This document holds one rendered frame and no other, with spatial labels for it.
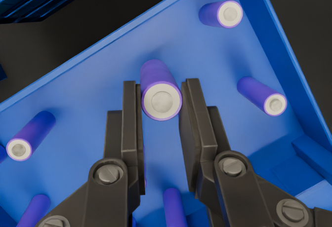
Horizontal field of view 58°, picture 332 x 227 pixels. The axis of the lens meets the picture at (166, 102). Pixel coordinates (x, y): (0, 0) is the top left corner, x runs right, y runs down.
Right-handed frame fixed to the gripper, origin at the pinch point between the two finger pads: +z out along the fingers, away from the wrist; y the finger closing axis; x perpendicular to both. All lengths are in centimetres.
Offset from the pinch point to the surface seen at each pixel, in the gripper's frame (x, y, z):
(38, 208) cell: -16.3, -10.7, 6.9
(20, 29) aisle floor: -21, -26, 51
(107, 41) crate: -1.5, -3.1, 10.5
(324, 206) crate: -65, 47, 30
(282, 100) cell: -5.1, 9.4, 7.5
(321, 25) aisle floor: -22, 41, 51
